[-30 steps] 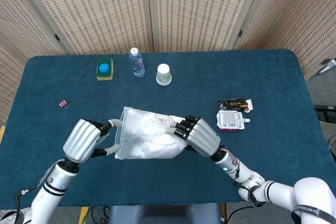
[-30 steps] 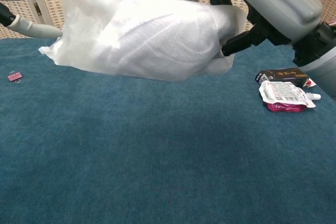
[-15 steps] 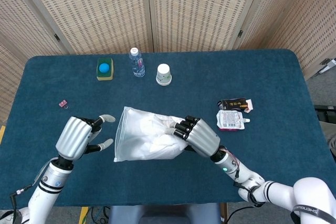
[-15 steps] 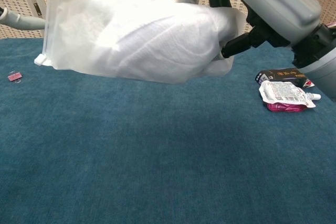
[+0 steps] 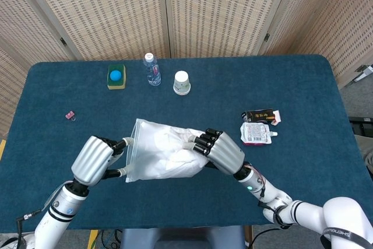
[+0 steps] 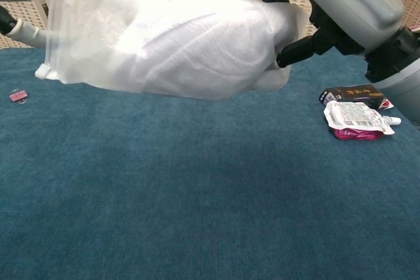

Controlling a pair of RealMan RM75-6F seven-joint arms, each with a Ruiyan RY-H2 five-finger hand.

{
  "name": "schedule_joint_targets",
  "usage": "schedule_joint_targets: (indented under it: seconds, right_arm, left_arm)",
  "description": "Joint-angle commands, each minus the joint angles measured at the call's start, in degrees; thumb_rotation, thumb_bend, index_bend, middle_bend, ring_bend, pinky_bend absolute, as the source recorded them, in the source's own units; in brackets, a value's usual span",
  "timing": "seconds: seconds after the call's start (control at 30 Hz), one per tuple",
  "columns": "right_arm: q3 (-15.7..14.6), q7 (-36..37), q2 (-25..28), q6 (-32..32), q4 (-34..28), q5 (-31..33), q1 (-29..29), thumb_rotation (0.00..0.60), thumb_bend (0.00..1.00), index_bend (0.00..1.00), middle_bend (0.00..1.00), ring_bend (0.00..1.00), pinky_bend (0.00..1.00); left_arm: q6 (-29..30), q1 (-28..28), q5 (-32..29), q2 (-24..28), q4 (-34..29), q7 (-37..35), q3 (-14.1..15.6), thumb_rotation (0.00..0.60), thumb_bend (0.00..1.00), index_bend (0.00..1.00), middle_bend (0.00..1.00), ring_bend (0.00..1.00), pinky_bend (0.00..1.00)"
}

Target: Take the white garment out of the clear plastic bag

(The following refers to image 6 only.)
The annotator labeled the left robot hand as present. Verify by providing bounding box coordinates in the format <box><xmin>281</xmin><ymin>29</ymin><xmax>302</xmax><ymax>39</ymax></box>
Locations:
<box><xmin>0</xmin><ymin>0</ymin><xmax>51</xmax><ymax>48</ymax></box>

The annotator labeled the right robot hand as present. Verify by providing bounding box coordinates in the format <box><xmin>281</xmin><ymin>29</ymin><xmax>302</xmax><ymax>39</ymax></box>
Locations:
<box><xmin>218</xmin><ymin>0</ymin><xmax>405</xmax><ymax>70</ymax></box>

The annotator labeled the translucent zip plastic bag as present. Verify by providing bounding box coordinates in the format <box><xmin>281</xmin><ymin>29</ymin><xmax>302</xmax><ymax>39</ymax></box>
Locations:
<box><xmin>34</xmin><ymin>0</ymin><xmax>310</xmax><ymax>102</ymax></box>

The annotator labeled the white plastic bag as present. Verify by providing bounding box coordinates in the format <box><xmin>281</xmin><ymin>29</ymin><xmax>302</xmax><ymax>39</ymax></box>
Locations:
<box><xmin>129</xmin><ymin>0</ymin><xmax>292</xmax><ymax>101</ymax></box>

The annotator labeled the woven folding screen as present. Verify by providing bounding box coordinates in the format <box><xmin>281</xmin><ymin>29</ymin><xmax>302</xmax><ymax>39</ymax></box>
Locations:
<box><xmin>0</xmin><ymin>0</ymin><xmax>420</xmax><ymax>50</ymax></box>

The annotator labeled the pink binder clip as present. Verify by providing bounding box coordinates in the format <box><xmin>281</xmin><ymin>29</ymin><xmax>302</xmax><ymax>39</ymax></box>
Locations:
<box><xmin>9</xmin><ymin>89</ymin><xmax>30</xmax><ymax>104</ymax></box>

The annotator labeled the black snack packet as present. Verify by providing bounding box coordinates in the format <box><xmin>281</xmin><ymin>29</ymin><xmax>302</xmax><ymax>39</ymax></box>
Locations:
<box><xmin>318</xmin><ymin>85</ymin><xmax>394</xmax><ymax>111</ymax></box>

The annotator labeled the spouted drink pouch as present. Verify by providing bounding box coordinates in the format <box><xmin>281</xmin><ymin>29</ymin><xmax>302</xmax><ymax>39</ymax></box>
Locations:
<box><xmin>323</xmin><ymin>100</ymin><xmax>402</xmax><ymax>141</ymax></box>

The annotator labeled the blue tablecloth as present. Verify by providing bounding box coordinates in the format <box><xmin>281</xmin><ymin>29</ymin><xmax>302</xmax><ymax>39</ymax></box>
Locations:
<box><xmin>0</xmin><ymin>41</ymin><xmax>420</xmax><ymax>280</ymax></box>

